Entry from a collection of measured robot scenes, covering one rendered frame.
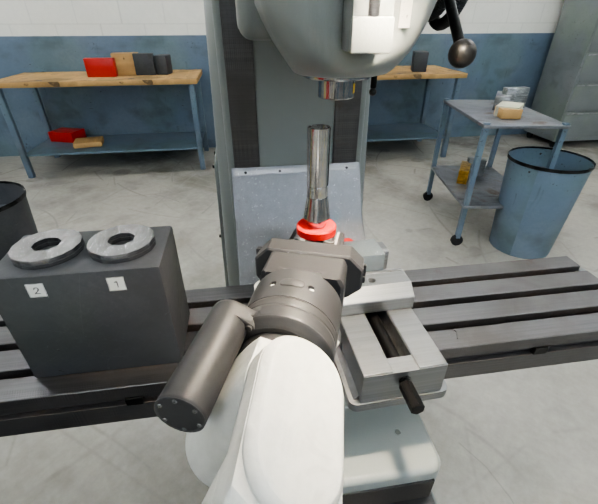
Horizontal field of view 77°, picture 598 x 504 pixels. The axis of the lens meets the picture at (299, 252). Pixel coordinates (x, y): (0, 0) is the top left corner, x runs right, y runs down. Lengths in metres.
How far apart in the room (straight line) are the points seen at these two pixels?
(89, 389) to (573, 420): 1.76
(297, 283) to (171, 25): 4.51
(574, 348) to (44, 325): 0.87
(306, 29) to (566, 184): 2.38
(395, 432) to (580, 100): 5.21
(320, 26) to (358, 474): 0.59
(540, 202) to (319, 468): 2.56
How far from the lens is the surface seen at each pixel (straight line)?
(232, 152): 0.93
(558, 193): 2.71
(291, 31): 0.44
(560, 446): 1.87
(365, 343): 0.56
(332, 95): 0.51
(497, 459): 1.72
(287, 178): 0.94
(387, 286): 0.61
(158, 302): 0.57
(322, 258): 0.39
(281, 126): 0.92
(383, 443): 0.69
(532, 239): 2.84
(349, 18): 0.41
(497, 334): 0.75
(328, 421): 0.24
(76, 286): 0.58
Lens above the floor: 1.37
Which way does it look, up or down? 32 degrees down
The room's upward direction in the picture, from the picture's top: straight up
